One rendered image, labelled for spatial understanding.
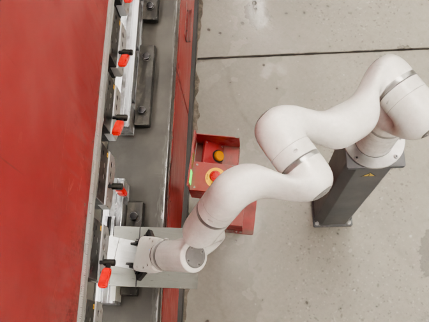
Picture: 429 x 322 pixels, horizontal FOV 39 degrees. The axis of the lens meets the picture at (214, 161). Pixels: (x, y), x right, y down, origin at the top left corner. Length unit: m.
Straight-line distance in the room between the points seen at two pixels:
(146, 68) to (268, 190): 0.97
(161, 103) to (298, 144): 0.89
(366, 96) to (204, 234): 0.50
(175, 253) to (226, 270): 1.28
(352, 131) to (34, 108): 0.71
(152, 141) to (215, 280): 0.97
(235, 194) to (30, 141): 0.44
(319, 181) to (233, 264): 1.58
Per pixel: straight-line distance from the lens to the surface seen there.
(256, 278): 2.84
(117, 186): 1.67
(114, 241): 1.89
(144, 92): 2.12
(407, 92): 1.58
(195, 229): 1.43
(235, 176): 1.29
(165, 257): 1.62
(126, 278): 1.87
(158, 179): 2.04
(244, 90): 3.08
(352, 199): 2.38
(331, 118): 1.41
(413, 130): 1.58
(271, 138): 1.34
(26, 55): 1.12
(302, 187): 1.31
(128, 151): 2.09
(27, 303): 1.16
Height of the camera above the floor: 2.83
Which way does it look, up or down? 73 degrees down
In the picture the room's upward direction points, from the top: 10 degrees counter-clockwise
